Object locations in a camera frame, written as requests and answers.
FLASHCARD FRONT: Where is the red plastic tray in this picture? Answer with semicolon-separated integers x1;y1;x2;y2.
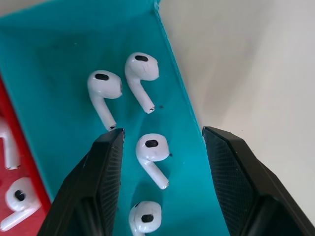
0;68;53;236

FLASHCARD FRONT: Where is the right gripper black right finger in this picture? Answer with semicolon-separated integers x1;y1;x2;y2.
202;126;315;236

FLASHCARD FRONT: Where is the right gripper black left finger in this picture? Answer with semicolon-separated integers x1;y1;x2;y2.
36;127;126;236

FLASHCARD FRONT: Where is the blue plastic tray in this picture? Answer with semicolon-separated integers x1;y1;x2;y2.
0;0;232;236

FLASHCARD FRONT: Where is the cream table cover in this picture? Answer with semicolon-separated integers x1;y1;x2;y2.
156;0;315;206

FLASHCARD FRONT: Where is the white earbud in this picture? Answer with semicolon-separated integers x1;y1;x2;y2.
124;52;160;115
0;115;22;171
0;177;43;232
128;200;163;236
87;70;124;131
135;133;171;190

